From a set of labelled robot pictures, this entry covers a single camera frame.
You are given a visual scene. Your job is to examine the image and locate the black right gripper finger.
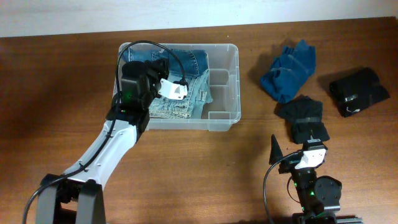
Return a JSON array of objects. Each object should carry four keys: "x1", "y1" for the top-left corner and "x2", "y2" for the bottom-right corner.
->
[
  {"x1": 269, "y1": 134, "x2": 283, "y2": 165},
  {"x1": 306, "y1": 134, "x2": 325, "y2": 151}
]

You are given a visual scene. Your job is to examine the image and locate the dark blue jeans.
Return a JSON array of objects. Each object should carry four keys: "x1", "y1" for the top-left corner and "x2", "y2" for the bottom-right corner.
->
[{"x1": 122, "y1": 47, "x2": 208, "y2": 79}]

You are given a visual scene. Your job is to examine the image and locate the light blue jeans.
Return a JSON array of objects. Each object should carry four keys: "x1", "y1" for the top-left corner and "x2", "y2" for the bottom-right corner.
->
[{"x1": 149, "y1": 69, "x2": 213, "y2": 119}]

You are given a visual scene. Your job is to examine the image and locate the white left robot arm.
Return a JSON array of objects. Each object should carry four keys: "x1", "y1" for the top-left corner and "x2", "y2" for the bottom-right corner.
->
[{"x1": 33, "y1": 58, "x2": 172, "y2": 223}]

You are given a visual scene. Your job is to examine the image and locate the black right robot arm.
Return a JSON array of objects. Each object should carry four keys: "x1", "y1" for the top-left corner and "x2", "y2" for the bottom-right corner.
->
[{"x1": 263, "y1": 135, "x2": 363, "y2": 224}]

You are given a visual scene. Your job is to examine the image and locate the clear plastic storage container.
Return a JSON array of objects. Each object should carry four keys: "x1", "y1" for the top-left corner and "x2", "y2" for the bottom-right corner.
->
[{"x1": 109, "y1": 42, "x2": 242, "y2": 133}]

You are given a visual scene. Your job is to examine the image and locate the black folded garment near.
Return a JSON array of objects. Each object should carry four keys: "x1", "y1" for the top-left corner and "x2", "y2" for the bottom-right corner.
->
[{"x1": 277, "y1": 96, "x2": 330, "y2": 144}]

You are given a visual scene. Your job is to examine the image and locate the black folded garment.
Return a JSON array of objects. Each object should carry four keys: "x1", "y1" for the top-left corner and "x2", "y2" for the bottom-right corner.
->
[
  {"x1": 277, "y1": 96, "x2": 330, "y2": 144},
  {"x1": 329, "y1": 67, "x2": 390, "y2": 118}
]

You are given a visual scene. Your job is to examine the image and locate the black folded garment far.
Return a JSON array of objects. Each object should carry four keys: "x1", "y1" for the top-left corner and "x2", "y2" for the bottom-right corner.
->
[{"x1": 329, "y1": 67, "x2": 390, "y2": 118}]

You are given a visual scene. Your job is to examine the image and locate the teal blue folded garment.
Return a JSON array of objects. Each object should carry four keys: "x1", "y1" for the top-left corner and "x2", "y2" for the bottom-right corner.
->
[{"x1": 260, "y1": 40, "x2": 316, "y2": 103}]

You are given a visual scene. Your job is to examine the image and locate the black right camera cable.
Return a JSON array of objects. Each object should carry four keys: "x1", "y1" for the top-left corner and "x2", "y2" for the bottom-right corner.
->
[{"x1": 262, "y1": 151, "x2": 304, "y2": 224}]

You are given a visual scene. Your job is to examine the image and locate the black camera cable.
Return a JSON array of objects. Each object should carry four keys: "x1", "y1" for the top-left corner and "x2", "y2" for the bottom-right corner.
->
[
  {"x1": 21, "y1": 40, "x2": 187, "y2": 224},
  {"x1": 262, "y1": 151, "x2": 304, "y2": 224}
]

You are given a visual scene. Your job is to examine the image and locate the black left camera cable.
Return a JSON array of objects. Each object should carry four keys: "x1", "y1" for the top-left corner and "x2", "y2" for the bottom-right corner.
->
[{"x1": 21, "y1": 40, "x2": 187, "y2": 224}]

